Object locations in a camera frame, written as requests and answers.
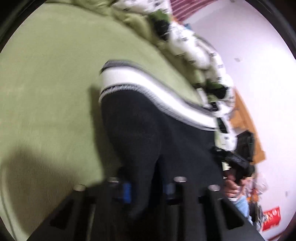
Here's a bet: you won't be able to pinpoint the person's right hand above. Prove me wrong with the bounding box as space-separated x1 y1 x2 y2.
223 169 245 199

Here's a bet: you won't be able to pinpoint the black pants with white stripe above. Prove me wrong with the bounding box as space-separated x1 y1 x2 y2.
98 59 224 241

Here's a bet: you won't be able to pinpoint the person's blue jeans leg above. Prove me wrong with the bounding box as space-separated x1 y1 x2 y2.
233 195 253 224

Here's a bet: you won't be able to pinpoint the red printed bag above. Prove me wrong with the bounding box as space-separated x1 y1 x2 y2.
262 206 281 231

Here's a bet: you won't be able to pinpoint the white floral green-lined quilt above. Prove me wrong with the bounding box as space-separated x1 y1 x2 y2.
63 1 237 151

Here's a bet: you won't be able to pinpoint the wooden bed frame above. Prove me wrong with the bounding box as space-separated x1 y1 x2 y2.
230 89 266 164

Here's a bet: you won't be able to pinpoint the green fleece bed sheet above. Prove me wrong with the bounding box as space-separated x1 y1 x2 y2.
1 3 200 240

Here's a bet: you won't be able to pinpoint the red patterned curtain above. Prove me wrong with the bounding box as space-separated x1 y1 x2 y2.
170 0 216 22

